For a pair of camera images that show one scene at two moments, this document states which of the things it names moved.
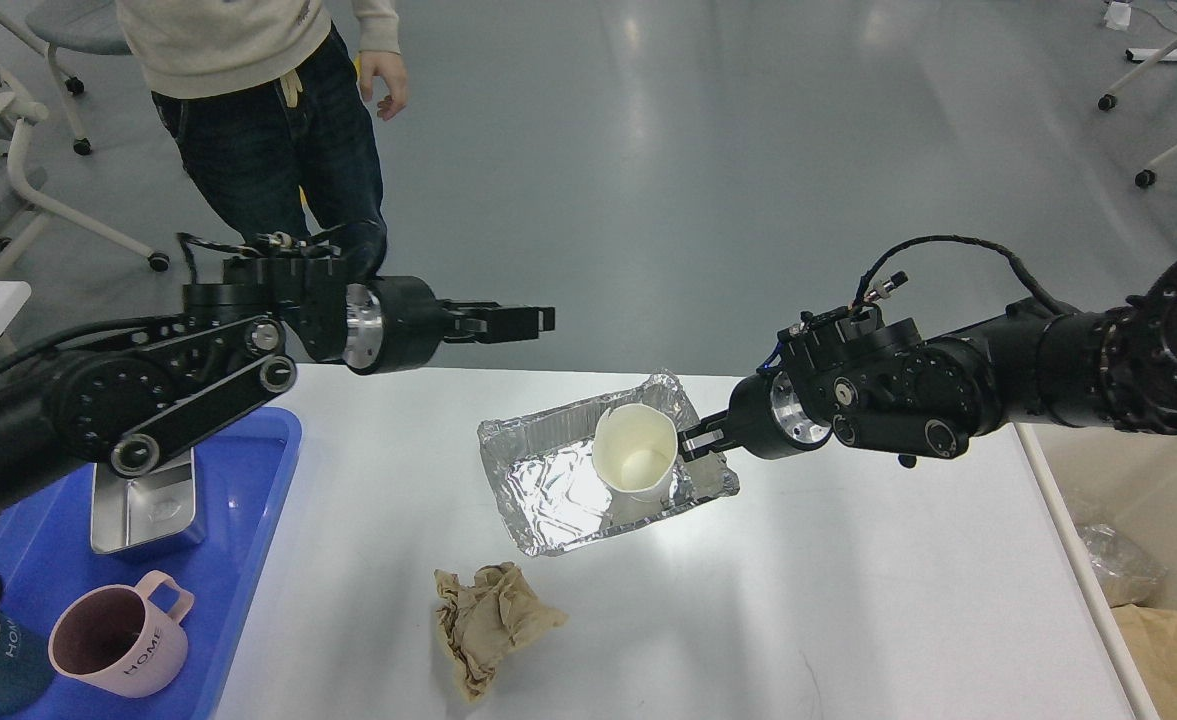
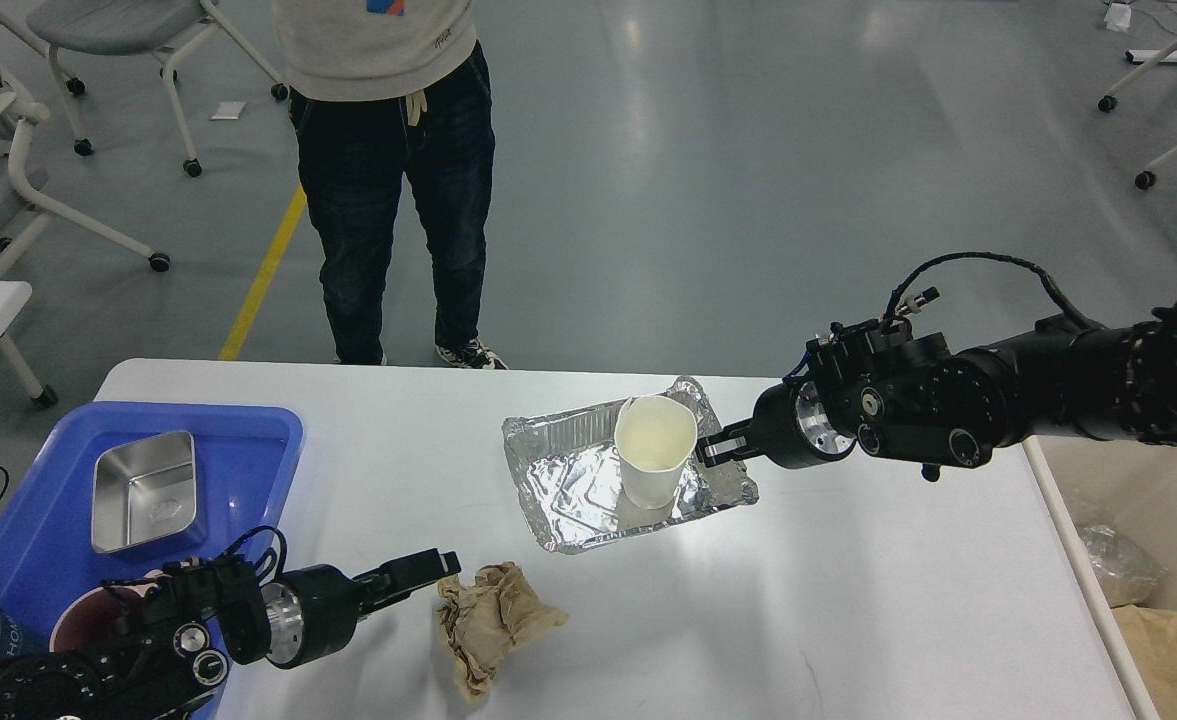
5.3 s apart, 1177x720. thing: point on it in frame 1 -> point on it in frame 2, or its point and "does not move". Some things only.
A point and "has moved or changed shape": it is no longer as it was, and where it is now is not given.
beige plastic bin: [1166, 490] does not move
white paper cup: [635, 447] has moved or changed shape
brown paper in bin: [1176, 672] does not move
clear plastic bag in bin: [1126, 573] does not move
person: [268, 100] -> [384, 92]
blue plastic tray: [39, 542] does not move
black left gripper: [397, 323] -> [310, 610]
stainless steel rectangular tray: [159, 507] does not move
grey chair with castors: [91, 26] does not move
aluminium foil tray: [554, 497] has moved or changed shape
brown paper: [478, 623] does not move
